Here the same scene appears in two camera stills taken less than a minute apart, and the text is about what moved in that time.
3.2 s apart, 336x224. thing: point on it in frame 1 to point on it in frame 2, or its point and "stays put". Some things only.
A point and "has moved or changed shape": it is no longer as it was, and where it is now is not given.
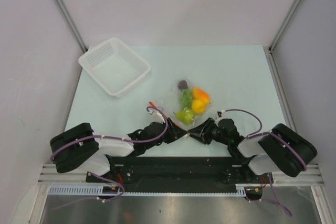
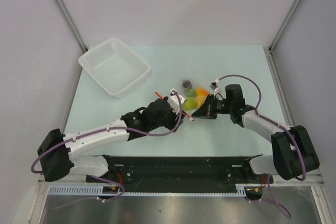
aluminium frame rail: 311,176 stays put
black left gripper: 174,131 to 173,123
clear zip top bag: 184,103 has moved or changed shape
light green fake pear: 186,116 to 190,103
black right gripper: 201,132 to 207,109
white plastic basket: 114,66 stays put
